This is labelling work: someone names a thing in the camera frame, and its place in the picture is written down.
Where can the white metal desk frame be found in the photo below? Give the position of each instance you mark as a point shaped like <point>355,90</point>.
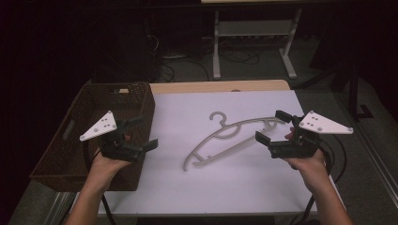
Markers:
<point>216,47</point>

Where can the brown woven basket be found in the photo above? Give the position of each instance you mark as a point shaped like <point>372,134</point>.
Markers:
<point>94,100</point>

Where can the person's left hand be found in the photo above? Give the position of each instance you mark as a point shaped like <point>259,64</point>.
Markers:
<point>104,165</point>

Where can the grey plastic clothes hanger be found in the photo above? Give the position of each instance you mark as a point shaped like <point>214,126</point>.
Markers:
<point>233,125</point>

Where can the person's right hand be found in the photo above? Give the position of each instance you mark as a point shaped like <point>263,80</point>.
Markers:
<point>311,170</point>

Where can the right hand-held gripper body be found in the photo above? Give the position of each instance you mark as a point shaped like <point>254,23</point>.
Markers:
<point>295,148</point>

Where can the white power strip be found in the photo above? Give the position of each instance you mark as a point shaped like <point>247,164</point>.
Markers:
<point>175,56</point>

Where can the dark metal stand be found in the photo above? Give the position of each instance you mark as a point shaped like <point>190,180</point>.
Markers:
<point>353,93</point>

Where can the white table mat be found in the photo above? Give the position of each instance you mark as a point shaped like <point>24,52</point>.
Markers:
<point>234,193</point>

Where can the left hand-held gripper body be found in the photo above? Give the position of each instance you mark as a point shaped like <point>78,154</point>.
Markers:
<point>120,151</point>

